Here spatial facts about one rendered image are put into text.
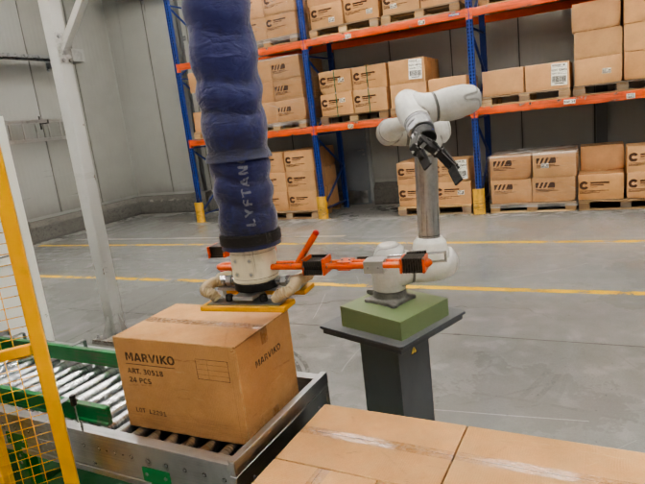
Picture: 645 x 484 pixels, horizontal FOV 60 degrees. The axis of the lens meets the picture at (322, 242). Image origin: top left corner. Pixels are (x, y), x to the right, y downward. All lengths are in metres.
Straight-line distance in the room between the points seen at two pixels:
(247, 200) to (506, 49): 8.54
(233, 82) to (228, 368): 1.01
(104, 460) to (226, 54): 1.65
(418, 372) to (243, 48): 1.65
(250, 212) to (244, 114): 0.33
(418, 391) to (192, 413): 1.08
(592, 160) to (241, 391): 7.80
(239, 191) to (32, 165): 10.64
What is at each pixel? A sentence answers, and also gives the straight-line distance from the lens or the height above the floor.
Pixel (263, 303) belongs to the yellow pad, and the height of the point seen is 1.10.
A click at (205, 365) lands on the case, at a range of 2.18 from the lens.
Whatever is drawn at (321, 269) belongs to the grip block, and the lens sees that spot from 1.95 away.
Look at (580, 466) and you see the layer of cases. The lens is 2.08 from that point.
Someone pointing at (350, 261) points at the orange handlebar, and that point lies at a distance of 1.93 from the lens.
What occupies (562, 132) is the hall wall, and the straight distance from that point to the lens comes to 10.11.
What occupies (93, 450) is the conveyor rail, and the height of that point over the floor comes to 0.51.
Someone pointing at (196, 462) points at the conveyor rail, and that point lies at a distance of 2.18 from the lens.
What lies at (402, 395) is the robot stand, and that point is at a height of 0.43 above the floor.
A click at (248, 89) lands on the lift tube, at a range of 1.95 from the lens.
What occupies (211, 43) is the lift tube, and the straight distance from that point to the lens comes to 1.95.
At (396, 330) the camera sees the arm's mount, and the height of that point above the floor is 0.79.
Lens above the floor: 1.70
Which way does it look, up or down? 12 degrees down
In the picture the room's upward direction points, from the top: 7 degrees counter-clockwise
